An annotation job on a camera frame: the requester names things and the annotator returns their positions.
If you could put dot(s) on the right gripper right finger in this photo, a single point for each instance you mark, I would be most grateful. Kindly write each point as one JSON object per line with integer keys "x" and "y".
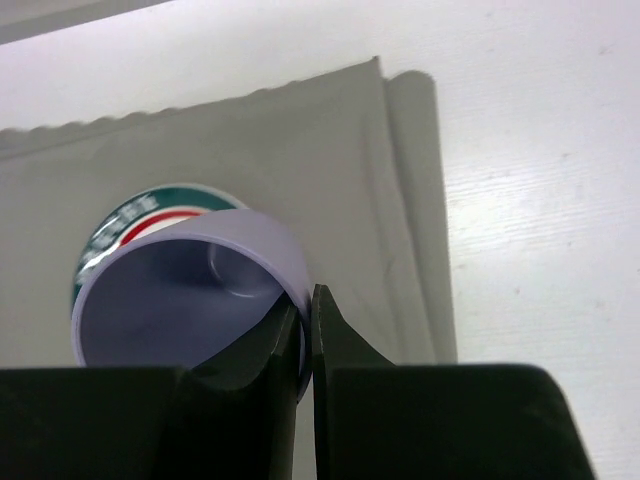
{"x": 374, "y": 419}

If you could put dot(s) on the lilac plastic cup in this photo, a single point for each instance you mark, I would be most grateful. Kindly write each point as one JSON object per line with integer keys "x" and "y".
{"x": 184, "y": 293}

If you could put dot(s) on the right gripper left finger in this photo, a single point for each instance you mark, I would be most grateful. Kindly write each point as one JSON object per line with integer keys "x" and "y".
{"x": 231, "y": 417}

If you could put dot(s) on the grey cloth placemat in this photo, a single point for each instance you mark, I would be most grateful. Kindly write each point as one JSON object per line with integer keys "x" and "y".
{"x": 349, "y": 161}

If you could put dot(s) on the white plate green red rim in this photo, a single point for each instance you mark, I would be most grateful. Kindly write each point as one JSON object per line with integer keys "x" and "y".
{"x": 144, "y": 213}

